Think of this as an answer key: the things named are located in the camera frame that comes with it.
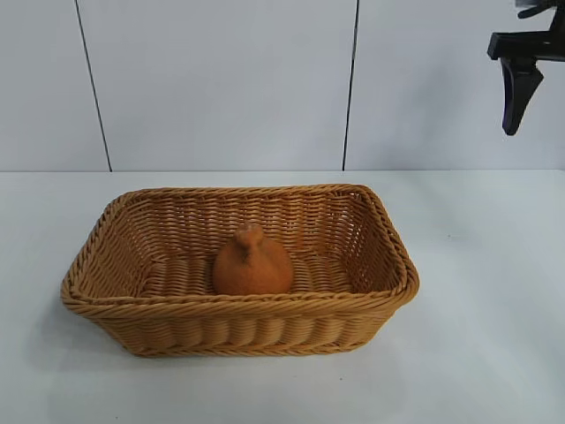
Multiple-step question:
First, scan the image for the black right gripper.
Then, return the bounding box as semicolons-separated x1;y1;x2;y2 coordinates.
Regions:
486;0;565;138

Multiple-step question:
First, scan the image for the orange fruit with knobbed top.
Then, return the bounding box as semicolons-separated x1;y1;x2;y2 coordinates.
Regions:
212;223;295;297

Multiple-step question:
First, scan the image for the woven tan wicker basket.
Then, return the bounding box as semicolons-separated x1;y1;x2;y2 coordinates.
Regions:
60;184;420;359

